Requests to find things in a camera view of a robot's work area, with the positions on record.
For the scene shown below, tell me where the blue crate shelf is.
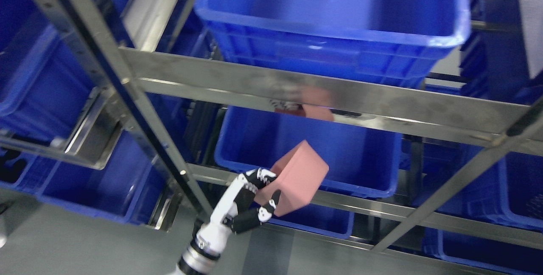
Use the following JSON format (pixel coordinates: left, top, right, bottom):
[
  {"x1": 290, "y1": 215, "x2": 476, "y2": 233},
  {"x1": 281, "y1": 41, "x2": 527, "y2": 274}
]
[
  {"x1": 215, "y1": 107, "x2": 402, "y2": 199},
  {"x1": 194, "y1": 0, "x2": 471, "y2": 89},
  {"x1": 412, "y1": 144, "x2": 543, "y2": 232},
  {"x1": 1, "y1": 132, "x2": 167, "y2": 225},
  {"x1": 0, "y1": 0, "x2": 94, "y2": 141}
]

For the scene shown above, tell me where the blue crate upper shelf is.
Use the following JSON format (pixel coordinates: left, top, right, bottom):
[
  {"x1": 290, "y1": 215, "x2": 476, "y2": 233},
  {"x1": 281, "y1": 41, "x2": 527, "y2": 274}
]
[{"x1": 194, "y1": 0, "x2": 471, "y2": 89}]

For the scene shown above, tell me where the blue crate lower left shelf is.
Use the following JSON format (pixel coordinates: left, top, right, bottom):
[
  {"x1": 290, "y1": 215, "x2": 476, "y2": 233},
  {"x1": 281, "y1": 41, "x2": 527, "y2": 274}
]
[{"x1": 1, "y1": 132, "x2": 167, "y2": 225}]

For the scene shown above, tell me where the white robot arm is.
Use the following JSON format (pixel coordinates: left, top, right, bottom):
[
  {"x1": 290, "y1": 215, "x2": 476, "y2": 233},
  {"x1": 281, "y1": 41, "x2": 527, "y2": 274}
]
[{"x1": 169, "y1": 240, "x2": 221, "y2": 275}]

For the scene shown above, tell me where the blue crate middle shelf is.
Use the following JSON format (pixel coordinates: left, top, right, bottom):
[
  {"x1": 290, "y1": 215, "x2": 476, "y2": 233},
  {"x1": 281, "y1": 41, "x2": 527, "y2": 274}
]
[{"x1": 215, "y1": 107, "x2": 402, "y2": 199}]

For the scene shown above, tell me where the pink plastic storage box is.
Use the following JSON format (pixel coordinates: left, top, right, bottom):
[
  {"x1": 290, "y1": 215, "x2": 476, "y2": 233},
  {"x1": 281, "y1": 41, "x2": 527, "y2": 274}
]
[{"x1": 254, "y1": 140, "x2": 329, "y2": 217}]

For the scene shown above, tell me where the blue crate right shelf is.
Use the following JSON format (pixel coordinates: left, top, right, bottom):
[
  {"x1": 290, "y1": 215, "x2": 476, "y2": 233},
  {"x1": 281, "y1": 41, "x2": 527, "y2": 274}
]
[{"x1": 412, "y1": 144, "x2": 543, "y2": 232}]

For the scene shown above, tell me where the metal shelf rack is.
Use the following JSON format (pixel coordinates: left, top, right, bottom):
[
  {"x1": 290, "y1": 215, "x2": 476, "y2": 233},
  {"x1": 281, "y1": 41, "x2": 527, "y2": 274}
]
[{"x1": 0, "y1": 0, "x2": 543, "y2": 275}]

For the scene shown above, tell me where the blue crate bottom centre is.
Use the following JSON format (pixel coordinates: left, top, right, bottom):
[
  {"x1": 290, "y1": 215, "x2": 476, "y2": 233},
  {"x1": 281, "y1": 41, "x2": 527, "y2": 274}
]
[{"x1": 269, "y1": 204, "x2": 355, "y2": 239}]

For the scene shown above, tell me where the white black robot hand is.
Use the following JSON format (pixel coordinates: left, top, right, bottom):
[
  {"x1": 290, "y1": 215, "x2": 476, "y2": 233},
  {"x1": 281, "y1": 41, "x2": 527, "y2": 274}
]
[{"x1": 193, "y1": 168, "x2": 281, "y2": 258}]

